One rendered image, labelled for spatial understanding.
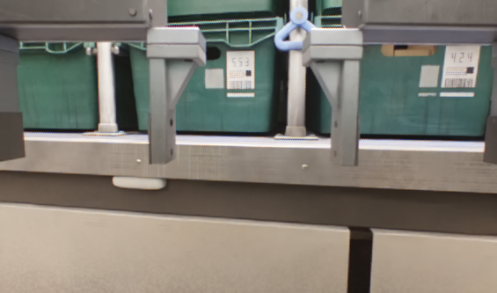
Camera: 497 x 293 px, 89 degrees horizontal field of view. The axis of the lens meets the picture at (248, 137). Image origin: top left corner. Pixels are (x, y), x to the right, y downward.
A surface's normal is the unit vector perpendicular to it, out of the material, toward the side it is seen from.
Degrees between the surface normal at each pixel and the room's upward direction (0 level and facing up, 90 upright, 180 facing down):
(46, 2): 90
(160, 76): 90
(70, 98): 96
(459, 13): 90
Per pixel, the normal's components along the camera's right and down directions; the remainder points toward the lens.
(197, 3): -0.15, 0.10
